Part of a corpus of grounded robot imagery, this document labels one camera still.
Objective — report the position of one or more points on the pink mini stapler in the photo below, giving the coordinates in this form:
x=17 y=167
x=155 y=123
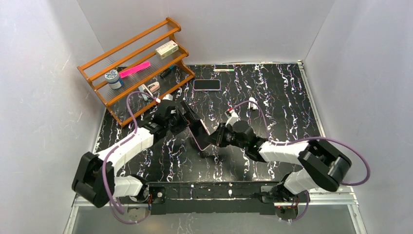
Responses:
x=153 y=87

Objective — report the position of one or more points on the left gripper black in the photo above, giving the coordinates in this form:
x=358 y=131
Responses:
x=185 y=114

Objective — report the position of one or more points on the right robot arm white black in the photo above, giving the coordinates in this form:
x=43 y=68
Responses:
x=323 y=165

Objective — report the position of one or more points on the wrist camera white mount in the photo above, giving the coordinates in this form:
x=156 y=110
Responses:
x=232 y=117
x=168 y=97

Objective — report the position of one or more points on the neon pink flat strip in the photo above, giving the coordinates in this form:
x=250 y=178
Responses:
x=135 y=69

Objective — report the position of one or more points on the black marker with blue cap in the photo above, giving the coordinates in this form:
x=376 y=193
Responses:
x=166 y=72

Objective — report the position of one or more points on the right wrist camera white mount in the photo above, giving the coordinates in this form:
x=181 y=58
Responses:
x=232 y=117

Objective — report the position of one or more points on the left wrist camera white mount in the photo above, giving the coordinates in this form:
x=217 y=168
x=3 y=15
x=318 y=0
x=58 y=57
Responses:
x=168 y=97

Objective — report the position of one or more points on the white box with red label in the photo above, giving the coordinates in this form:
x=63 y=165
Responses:
x=167 y=49

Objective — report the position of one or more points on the orange wooden shelf rack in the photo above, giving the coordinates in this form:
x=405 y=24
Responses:
x=138 y=49

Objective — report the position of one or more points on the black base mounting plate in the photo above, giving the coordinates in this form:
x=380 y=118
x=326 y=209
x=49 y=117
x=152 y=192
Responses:
x=221 y=197

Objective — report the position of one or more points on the white green pen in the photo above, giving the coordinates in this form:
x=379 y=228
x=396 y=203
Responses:
x=223 y=70

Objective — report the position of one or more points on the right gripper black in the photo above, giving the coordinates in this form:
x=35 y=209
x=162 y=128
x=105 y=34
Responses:
x=218 y=138

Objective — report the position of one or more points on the small white stapler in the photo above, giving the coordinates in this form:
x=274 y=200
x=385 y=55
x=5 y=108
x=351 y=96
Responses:
x=252 y=104

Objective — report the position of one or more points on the phone with pink edge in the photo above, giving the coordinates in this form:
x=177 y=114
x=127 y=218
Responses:
x=199 y=133

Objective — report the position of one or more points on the white jar patterned lid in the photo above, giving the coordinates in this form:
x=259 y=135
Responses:
x=113 y=79

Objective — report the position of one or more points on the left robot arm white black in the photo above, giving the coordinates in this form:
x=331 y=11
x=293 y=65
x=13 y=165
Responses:
x=96 y=177

